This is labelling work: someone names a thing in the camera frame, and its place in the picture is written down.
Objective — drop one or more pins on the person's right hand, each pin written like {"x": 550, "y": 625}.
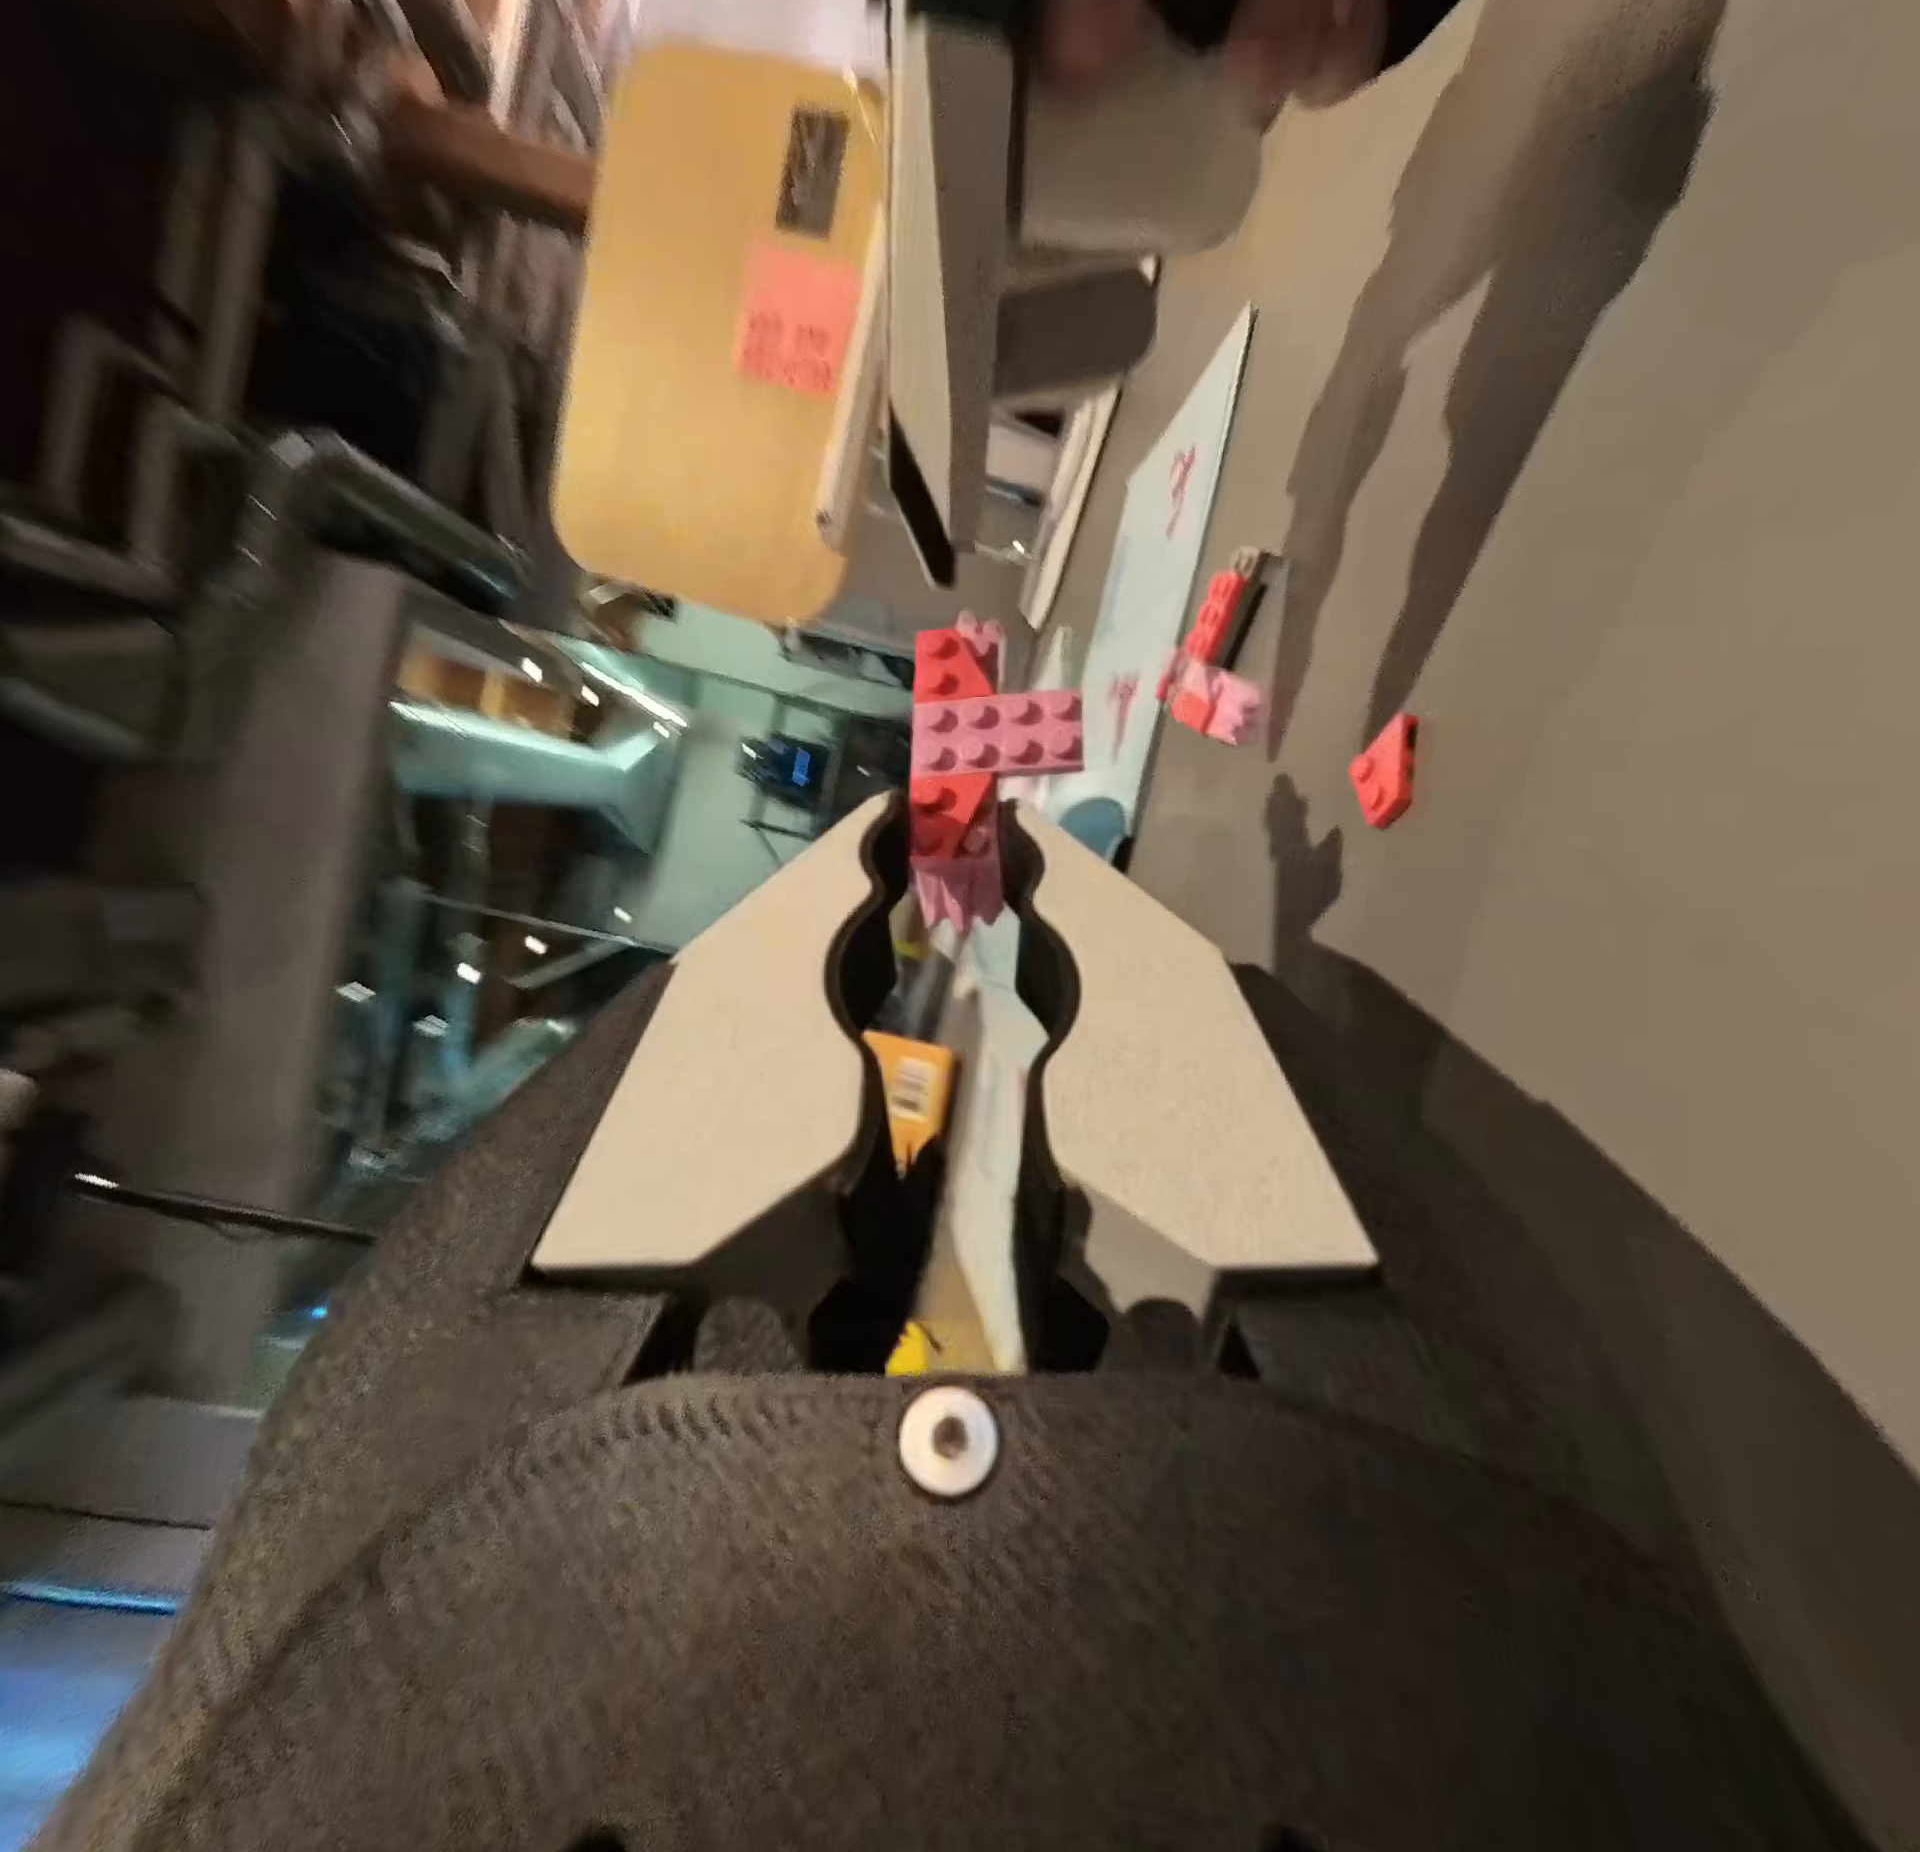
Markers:
{"x": 1306, "y": 22}

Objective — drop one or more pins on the black shelving rack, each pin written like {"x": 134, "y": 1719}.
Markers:
{"x": 781, "y": 765}

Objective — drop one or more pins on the metal ventilation duct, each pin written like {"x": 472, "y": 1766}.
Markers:
{"x": 511, "y": 756}

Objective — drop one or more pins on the orange toy brick box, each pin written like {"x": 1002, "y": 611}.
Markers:
{"x": 909, "y": 1088}

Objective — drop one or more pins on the open instruction booklet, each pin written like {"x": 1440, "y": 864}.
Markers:
{"x": 1172, "y": 533}

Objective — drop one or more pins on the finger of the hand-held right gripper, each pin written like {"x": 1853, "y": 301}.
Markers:
{"x": 1073, "y": 322}
{"x": 946, "y": 233}

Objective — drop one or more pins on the pink sticky note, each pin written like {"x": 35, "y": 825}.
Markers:
{"x": 794, "y": 317}

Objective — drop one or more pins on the red slope brick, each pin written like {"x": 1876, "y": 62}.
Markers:
{"x": 1383, "y": 772}

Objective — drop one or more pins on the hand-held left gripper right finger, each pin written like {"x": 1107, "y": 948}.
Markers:
{"x": 1200, "y": 1131}

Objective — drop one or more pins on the wooden book stand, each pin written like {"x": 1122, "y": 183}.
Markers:
{"x": 676, "y": 382}

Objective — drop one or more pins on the pink red grey brick model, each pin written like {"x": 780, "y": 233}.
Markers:
{"x": 1216, "y": 698}

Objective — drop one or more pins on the pink plate brick assembly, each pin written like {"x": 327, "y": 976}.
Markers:
{"x": 990, "y": 735}

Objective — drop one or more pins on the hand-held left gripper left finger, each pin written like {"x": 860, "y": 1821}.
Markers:
{"x": 706, "y": 1117}

